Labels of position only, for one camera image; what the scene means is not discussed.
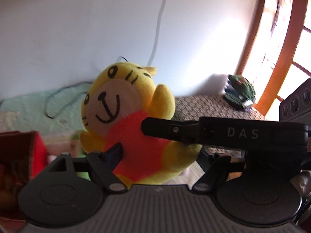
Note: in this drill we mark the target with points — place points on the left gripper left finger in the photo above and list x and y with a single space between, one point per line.
101 167

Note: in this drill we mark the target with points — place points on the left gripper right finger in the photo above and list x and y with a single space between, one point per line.
215 169

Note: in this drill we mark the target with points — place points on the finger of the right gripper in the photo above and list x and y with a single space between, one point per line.
190 130

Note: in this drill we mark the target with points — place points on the yellow tiger plush toy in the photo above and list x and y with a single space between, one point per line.
117 102

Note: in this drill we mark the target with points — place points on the patterned brown blanket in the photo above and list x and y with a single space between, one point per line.
194 107

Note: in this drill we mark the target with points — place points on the green toy tank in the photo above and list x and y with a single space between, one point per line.
239 93

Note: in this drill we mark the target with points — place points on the green yellow cartoon bedsheet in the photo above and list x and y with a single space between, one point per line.
55 114

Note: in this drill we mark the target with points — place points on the red cardboard box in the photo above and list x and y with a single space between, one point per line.
23 157

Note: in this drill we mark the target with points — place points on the wooden window frame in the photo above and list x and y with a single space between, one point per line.
276 56

